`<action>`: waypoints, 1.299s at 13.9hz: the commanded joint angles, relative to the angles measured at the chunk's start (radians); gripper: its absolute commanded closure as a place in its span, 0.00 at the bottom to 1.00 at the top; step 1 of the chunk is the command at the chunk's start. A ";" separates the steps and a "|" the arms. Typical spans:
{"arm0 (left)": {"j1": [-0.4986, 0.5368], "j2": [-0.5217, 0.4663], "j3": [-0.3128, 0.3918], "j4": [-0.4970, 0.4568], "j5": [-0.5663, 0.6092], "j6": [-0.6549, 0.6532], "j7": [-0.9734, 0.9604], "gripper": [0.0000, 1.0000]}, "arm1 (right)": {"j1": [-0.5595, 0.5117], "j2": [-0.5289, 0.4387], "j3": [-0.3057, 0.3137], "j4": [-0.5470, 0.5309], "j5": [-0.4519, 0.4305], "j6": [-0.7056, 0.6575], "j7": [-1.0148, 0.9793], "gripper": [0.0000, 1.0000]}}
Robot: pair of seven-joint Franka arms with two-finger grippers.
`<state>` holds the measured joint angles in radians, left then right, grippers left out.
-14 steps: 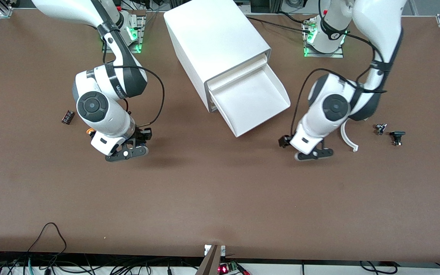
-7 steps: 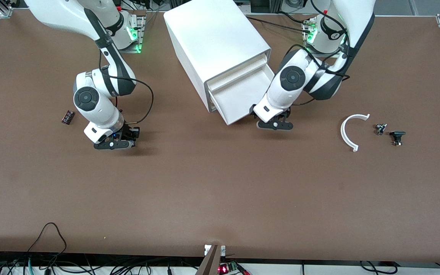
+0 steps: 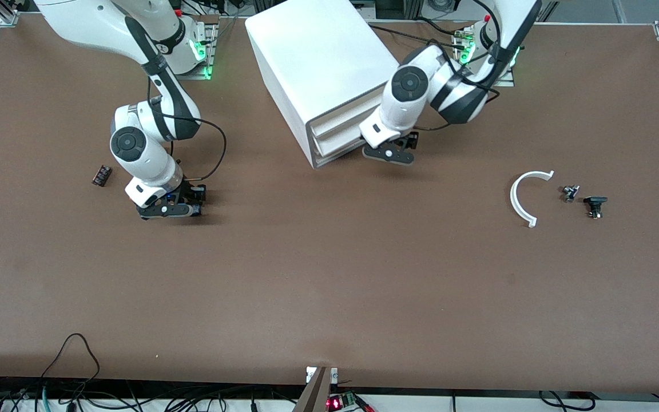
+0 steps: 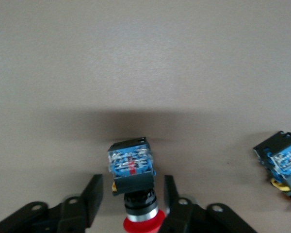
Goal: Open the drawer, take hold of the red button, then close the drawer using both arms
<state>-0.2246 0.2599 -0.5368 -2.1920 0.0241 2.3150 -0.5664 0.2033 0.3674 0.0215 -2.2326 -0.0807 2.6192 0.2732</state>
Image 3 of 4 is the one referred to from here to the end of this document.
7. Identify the black looped cable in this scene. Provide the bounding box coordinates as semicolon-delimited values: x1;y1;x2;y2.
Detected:
41;333;101;381

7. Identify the white curved plastic bracket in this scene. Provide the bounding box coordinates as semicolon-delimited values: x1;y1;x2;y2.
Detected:
510;171;555;228

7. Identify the white drawer cabinet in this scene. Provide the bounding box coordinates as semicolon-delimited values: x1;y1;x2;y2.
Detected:
245;0;402;169

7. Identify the circuit board with red light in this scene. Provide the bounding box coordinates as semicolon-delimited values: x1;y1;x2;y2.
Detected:
327;391;375;412

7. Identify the small black clamp part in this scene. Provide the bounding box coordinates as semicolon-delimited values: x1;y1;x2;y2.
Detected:
583;196;609;220

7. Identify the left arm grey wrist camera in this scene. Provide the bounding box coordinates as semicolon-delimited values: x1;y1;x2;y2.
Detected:
362;143;416;167

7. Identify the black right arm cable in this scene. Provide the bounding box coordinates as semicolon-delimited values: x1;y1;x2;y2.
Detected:
148;80;228;183

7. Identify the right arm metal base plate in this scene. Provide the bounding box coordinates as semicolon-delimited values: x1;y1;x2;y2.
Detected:
166;23;216;81

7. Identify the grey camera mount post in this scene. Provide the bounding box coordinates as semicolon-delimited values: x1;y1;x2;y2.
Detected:
292;366;333;412

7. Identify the black cable across table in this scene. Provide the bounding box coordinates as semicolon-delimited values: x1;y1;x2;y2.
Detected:
368;23;442;46

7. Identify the white mount bracket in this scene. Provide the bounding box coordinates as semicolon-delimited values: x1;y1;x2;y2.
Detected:
305;366;339;383

